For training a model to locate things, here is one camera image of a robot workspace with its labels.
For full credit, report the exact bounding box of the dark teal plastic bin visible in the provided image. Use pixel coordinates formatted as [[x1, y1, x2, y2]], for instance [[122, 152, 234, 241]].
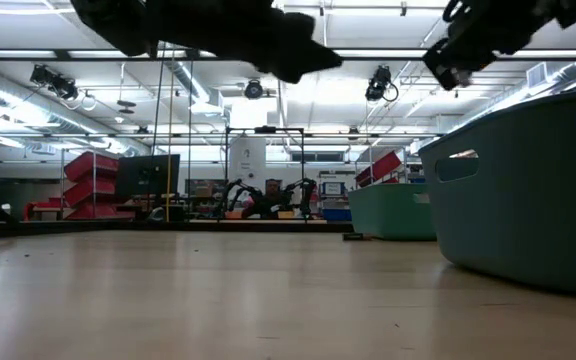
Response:
[[417, 90, 576, 296]]

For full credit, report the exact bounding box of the black rig crossbar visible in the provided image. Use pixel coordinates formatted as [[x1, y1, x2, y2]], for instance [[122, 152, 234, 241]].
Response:
[[0, 47, 576, 62]]

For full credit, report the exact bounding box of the tilted red bin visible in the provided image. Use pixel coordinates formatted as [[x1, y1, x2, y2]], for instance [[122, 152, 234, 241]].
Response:
[[354, 150, 404, 185]]

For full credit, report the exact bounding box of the black aluminium table frame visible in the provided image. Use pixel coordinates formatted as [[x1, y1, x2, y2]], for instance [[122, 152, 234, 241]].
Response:
[[0, 218, 354, 239]]

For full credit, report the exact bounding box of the blue crate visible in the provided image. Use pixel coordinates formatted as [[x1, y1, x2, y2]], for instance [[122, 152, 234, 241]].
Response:
[[321, 207, 352, 223]]

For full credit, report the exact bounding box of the person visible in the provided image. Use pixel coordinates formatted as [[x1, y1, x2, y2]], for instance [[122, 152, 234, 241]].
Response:
[[255, 178, 289, 220]]

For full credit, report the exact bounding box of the black round hanging camera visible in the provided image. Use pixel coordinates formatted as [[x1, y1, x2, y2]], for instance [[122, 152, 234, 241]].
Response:
[[243, 78, 265, 100]]

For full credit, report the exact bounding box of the yellow pole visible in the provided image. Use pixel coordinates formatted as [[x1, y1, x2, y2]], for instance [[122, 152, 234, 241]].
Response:
[[165, 54, 174, 224]]

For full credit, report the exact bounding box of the black hanging camera with cable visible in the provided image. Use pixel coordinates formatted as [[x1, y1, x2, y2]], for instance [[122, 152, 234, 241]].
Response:
[[29, 63, 80, 101], [365, 64, 400, 104]]

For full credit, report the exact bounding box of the black gantry frame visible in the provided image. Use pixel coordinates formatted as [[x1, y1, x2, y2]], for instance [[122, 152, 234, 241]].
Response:
[[224, 125, 306, 221]]

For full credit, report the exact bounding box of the light teal plastic bin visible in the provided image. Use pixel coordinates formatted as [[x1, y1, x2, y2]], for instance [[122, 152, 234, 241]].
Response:
[[347, 183, 438, 242]]

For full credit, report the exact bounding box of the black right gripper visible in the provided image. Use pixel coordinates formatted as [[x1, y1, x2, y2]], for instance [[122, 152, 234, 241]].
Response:
[[422, 0, 534, 91]]

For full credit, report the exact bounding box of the black room monitor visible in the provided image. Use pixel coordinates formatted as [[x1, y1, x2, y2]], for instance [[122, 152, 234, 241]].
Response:
[[114, 153, 182, 199]]

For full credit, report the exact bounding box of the white pillar cabinet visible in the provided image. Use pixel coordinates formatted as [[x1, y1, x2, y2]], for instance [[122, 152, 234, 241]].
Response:
[[228, 136, 268, 191]]

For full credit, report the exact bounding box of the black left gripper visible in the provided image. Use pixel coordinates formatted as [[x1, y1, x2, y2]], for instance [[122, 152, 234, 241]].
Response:
[[247, 9, 344, 85]]

